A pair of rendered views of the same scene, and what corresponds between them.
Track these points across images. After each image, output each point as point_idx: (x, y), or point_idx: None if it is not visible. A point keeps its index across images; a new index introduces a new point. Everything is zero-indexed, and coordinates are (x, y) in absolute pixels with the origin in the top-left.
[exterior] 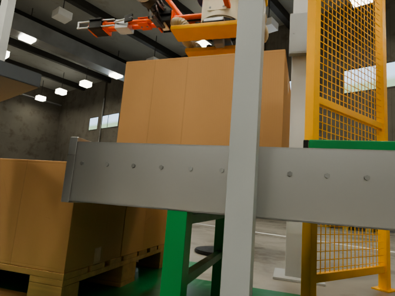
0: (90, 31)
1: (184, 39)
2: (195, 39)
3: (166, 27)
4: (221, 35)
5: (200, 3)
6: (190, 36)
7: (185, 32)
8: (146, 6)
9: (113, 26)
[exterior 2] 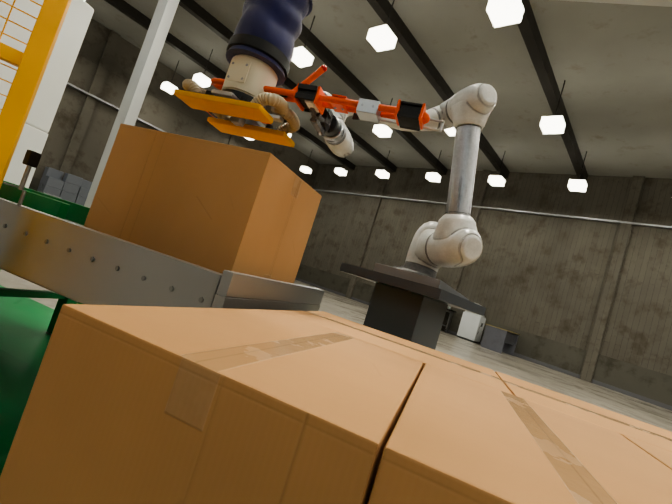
0: (420, 127)
1: (277, 137)
2: (265, 134)
3: (308, 105)
4: (241, 130)
5: (278, 70)
6: (271, 138)
7: (278, 142)
8: (327, 133)
9: (385, 116)
